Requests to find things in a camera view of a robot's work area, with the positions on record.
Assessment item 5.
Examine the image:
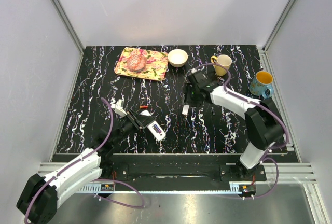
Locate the white remote control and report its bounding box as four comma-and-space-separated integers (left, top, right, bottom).
141, 110, 166, 141

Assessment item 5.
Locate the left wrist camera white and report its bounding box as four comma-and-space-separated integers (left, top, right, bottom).
111, 99, 127, 117

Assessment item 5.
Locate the blue mug yellow inside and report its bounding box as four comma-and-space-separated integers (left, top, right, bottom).
249, 71, 274, 99

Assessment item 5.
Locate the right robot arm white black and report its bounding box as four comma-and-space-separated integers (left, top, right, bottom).
183, 71, 288, 180

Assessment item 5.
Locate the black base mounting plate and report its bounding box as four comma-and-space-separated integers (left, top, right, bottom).
101, 154, 267, 192

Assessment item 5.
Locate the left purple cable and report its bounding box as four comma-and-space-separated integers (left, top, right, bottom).
23, 97, 146, 224

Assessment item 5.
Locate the left aluminium frame post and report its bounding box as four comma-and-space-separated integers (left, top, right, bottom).
37, 0, 85, 53

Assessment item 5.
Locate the cream ceramic bowl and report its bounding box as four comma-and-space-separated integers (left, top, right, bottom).
168, 49, 188, 68

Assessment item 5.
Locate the right aluminium frame post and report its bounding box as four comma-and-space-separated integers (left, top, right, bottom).
263, 0, 312, 52

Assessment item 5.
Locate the floral rectangular tray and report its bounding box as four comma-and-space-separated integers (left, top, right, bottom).
114, 47, 169, 81

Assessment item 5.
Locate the white battery cover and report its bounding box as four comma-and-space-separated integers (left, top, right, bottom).
182, 105, 189, 115

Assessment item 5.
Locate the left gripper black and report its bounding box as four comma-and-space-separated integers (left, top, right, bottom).
112, 109, 156, 146

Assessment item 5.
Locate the aluminium frame post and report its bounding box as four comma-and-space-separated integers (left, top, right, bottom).
263, 0, 312, 52
37, 0, 85, 53

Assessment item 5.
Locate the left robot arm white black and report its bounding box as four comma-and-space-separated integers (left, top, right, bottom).
16, 110, 156, 223

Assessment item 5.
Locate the red patterned bowl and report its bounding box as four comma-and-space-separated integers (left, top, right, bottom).
127, 54, 147, 72

